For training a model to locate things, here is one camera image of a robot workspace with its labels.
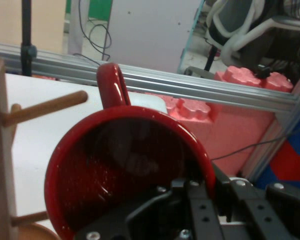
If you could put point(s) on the aluminium frame post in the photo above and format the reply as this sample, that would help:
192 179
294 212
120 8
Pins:
272 140

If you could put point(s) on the orange red floor mat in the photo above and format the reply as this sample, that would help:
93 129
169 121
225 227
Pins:
290 162

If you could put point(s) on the aluminium frame rail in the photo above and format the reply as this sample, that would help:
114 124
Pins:
165 85

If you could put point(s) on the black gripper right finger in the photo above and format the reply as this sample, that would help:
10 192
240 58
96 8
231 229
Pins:
265 217

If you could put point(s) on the white cabinet panel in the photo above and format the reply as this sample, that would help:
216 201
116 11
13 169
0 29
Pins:
150 32

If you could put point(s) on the black tripod stand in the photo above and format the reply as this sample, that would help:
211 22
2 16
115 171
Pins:
26 25

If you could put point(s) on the green board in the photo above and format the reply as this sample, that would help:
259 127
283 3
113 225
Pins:
100 8

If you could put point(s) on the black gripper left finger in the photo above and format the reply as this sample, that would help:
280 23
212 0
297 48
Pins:
165 220

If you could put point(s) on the grey chair white frame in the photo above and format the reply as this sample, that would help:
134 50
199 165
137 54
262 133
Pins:
240 42

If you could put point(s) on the red speckled mug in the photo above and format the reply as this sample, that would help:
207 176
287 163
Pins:
72 140

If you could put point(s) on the beige panel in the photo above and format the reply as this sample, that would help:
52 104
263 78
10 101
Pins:
5 22

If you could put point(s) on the pink foam block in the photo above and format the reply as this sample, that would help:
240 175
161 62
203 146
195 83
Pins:
240 76
227 130

